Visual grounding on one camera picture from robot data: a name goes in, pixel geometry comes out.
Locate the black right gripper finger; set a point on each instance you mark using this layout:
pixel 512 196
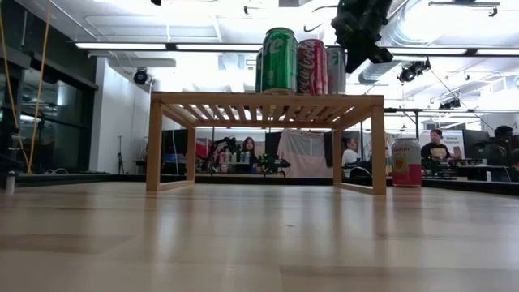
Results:
pixel 357 57
pixel 380 55

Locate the silver soda can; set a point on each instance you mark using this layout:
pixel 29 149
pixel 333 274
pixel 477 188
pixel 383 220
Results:
pixel 337 73

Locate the red Coca-Cola Star Wars can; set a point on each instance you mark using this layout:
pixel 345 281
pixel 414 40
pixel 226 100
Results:
pixel 312 68

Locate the green Sprite can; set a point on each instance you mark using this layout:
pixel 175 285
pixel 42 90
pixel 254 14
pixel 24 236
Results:
pixel 258 72
pixel 280 61

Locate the white and pink soda can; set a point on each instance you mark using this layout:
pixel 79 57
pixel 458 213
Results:
pixel 406 162

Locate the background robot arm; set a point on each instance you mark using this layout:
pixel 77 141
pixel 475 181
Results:
pixel 272 163
pixel 219 154

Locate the wooden slatted shelf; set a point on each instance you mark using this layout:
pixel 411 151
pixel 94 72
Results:
pixel 267 100

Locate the black track spotlight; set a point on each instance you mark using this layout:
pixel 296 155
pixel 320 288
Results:
pixel 413 69
pixel 450 104

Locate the person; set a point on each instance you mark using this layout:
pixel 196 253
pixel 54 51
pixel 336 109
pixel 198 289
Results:
pixel 248 151
pixel 503 146
pixel 349 154
pixel 436 148

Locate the white draped cloth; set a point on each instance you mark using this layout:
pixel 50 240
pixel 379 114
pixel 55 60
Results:
pixel 304 154

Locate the black computer monitor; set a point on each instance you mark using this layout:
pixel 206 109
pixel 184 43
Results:
pixel 174 146
pixel 478 148

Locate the ceiling light bar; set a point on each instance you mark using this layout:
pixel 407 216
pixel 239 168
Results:
pixel 121 45

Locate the slim black floor stand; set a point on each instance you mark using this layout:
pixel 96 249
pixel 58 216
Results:
pixel 120 156

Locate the silver ventilation duct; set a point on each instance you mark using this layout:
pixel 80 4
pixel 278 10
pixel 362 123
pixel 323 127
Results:
pixel 405 24

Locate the black dome camera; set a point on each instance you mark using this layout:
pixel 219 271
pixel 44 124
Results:
pixel 140 76

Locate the small white post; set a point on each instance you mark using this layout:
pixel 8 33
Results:
pixel 10 183

